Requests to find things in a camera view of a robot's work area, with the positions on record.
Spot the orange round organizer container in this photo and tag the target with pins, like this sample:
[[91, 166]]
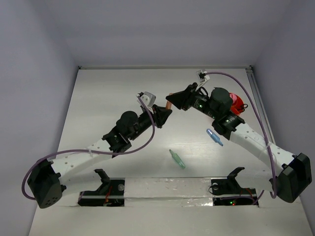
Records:
[[236, 104]]

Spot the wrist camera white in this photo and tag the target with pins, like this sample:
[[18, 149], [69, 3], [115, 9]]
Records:
[[203, 78], [146, 99]]

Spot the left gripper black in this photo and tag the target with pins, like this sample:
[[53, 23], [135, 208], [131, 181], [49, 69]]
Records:
[[159, 115]]

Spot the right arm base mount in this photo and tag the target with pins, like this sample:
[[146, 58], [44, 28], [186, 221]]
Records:
[[227, 192]]

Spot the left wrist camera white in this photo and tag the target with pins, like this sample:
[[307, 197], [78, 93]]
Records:
[[146, 99]]

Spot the blue highlighter pen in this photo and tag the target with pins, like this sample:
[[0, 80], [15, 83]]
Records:
[[214, 137]]

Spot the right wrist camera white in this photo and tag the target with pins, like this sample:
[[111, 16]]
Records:
[[203, 78]]

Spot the green highlighter pen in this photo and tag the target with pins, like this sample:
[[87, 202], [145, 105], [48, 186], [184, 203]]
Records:
[[177, 159]]

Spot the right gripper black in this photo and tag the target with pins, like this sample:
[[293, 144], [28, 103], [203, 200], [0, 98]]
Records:
[[183, 100]]

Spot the silver taped front panel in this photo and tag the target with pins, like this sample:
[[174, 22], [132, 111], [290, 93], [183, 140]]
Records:
[[168, 192]]

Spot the black handled scissors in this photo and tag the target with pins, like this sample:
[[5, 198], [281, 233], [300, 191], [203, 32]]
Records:
[[242, 108]]

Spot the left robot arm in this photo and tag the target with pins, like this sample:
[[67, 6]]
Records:
[[49, 179]]

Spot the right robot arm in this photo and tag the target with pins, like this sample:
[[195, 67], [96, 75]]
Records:
[[291, 173]]

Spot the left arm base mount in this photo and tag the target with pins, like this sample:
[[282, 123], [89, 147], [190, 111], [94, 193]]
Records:
[[109, 194]]

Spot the aluminium rail right edge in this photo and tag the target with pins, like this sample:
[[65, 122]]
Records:
[[264, 118]]

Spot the orange highlighter pen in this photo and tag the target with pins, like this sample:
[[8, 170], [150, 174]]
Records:
[[168, 105]]

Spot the pink capped glue bottle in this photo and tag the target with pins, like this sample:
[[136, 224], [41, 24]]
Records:
[[233, 97]]

